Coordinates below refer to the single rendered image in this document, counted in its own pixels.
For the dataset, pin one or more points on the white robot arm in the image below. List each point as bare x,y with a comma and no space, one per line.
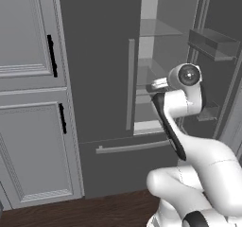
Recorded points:
201,161

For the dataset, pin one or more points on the small grey door bin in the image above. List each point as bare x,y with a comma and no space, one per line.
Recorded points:
209,112

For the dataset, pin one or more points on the tall grey cupboard door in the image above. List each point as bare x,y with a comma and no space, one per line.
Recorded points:
34,148

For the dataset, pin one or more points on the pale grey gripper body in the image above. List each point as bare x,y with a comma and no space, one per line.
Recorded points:
156,85

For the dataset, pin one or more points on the glass fridge shelf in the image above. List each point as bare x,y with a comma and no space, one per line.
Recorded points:
156,28
149,71

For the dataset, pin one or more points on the open fridge door with bins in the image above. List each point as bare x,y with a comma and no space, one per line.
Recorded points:
225,22

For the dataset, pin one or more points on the dark grey fridge door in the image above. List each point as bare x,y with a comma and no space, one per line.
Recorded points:
100,63

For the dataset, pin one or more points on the dark grey fridge drawer front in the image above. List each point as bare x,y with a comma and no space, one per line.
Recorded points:
119,171

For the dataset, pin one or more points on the dark grey fridge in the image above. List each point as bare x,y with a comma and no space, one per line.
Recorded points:
104,79

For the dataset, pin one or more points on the short grey cupboard door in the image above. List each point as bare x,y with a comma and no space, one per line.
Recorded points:
25,35

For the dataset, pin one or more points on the large grey door bin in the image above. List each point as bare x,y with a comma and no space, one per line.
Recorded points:
214,44

